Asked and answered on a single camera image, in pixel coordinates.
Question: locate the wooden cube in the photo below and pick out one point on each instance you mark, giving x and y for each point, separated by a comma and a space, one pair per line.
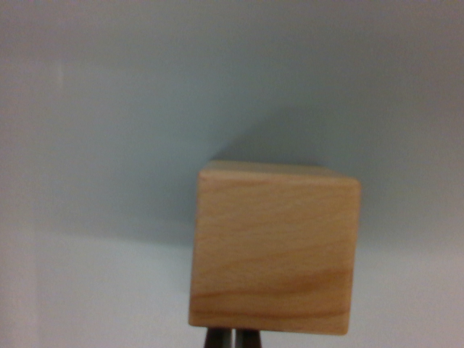
272, 250

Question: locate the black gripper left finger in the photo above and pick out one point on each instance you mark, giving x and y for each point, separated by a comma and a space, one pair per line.
216, 339

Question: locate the pale blue plastic tray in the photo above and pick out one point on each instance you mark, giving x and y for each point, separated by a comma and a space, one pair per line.
108, 145

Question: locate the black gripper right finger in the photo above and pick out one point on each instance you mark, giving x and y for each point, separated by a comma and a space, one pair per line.
249, 340

